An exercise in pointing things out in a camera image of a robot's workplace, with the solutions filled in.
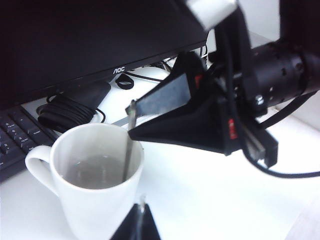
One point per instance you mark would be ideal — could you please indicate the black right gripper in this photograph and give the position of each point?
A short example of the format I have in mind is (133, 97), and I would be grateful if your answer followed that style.
(240, 75)

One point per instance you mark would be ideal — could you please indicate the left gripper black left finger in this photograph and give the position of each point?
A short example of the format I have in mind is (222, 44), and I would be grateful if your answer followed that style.
(132, 225)

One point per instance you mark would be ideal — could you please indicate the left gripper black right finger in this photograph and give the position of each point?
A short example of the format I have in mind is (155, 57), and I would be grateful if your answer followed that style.
(150, 225)

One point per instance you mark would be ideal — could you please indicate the metal spoon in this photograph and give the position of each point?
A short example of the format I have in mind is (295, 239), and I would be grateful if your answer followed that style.
(129, 155)

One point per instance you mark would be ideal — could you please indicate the white ceramic cup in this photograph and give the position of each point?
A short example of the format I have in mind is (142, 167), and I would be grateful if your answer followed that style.
(82, 205)

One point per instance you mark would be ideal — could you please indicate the silver monitor stand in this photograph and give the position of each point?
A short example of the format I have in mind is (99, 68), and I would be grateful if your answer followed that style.
(117, 105)

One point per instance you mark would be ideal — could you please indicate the black power adapter brick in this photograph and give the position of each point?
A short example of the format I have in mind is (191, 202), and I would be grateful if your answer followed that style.
(92, 95)

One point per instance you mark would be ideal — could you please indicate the black AOC monitor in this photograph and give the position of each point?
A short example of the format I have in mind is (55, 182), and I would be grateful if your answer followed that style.
(87, 37)

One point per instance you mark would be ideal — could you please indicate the black keyboard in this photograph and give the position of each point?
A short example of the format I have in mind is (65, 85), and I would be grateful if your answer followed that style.
(17, 140)

